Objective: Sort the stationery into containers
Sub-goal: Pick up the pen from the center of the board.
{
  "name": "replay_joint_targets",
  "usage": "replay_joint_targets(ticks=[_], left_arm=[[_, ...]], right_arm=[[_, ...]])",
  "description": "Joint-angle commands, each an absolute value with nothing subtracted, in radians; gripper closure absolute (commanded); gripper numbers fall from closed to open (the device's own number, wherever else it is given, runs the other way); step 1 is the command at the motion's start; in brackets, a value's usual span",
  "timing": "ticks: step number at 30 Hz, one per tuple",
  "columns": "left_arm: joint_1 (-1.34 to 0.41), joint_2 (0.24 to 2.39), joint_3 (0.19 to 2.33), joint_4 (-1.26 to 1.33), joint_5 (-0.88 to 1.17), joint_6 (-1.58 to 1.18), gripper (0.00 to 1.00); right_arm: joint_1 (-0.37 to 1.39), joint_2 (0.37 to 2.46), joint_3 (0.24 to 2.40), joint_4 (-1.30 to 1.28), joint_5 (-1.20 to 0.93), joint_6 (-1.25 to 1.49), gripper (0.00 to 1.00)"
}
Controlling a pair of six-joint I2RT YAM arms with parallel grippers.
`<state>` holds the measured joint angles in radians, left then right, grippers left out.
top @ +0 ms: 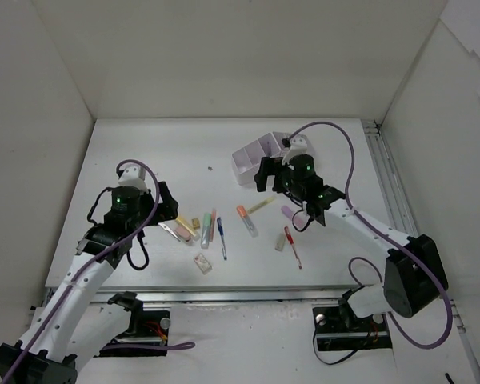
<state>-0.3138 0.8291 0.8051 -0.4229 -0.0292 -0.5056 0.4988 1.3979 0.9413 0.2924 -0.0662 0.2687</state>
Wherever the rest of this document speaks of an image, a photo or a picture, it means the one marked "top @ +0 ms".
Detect yellow ruler strip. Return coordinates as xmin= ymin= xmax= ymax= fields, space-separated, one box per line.
xmin=175 ymin=215 xmax=199 ymax=238

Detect grey pen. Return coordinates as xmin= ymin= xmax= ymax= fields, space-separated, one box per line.
xmin=266 ymin=139 xmax=272 ymax=157

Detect yellow highlighter pen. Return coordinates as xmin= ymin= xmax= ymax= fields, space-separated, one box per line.
xmin=247 ymin=195 xmax=277 ymax=214

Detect green capped marker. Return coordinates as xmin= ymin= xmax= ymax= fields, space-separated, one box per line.
xmin=200 ymin=213 xmax=211 ymax=250

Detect pink pen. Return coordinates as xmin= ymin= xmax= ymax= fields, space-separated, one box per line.
xmin=209 ymin=208 xmax=217 ymax=242

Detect purple highlighter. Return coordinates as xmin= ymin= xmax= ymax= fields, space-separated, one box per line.
xmin=281 ymin=205 xmax=306 ymax=229

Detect orange capped marker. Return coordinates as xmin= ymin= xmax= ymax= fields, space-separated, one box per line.
xmin=236 ymin=205 xmax=258 ymax=238

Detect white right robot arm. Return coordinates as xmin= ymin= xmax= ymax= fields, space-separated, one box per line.
xmin=254 ymin=154 xmax=450 ymax=330

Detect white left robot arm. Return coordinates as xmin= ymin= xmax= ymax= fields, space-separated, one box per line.
xmin=0 ymin=180 xmax=178 ymax=383

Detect small scissors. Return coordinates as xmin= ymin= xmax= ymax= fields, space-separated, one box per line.
xmin=158 ymin=222 xmax=182 ymax=242

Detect pink white desk organizer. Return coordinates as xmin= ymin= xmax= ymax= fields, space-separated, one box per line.
xmin=231 ymin=131 xmax=314 ymax=186

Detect pink eraser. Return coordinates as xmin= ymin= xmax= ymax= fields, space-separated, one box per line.
xmin=174 ymin=226 xmax=194 ymax=245

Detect small tan eraser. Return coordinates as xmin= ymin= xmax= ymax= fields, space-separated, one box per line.
xmin=191 ymin=218 xmax=201 ymax=230

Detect blue pen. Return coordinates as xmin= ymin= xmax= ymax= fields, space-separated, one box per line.
xmin=217 ymin=217 xmax=227 ymax=261

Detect red pen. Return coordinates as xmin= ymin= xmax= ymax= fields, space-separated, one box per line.
xmin=284 ymin=226 xmax=302 ymax=270

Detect beige eraser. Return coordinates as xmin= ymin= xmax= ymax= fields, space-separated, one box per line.
xmin=274 ymin=233 xmax=286 ymax=252

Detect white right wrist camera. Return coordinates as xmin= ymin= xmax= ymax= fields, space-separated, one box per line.
xmin=282 ymin=135 xmax=308 ymax=165

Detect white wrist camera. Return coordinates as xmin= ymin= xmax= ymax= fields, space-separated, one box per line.
xmin=282 ymin=135 xmax=308 ymax=165
xmin=118 ymin=164 xmax=146 ymax=190

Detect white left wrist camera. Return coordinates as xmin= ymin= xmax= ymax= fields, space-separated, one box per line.
xmin=118 ymin=164 xmax=146 ymax=190

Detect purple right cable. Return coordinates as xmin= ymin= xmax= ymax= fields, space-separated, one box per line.
xmin=286 ymin=121 xmax=454 ymax=348

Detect purple cable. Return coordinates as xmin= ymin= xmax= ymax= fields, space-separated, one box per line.
xmin=286 ymin=121 xmax=454 ymax=348
xmin=0 ymin=159 xmax=196 ymax=381

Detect aluminium front rail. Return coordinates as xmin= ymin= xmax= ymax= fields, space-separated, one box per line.
xmin=90 ymin=284 xmax=354 ymax=304

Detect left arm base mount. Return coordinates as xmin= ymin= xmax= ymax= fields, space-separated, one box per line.
xmin=96 ymin=292 xmax=170 ymax=358

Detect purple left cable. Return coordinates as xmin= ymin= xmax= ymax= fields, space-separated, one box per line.
xmin=0 ymin=159 xmax=196 ymax=381

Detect aluminium side rail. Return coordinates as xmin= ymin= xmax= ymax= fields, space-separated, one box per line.
xmin=361 ymin=118 xmax=469 ymax=333

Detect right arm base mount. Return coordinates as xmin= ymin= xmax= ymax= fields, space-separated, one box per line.
xmin=312 ymin=288 xmax=393 ymax=366

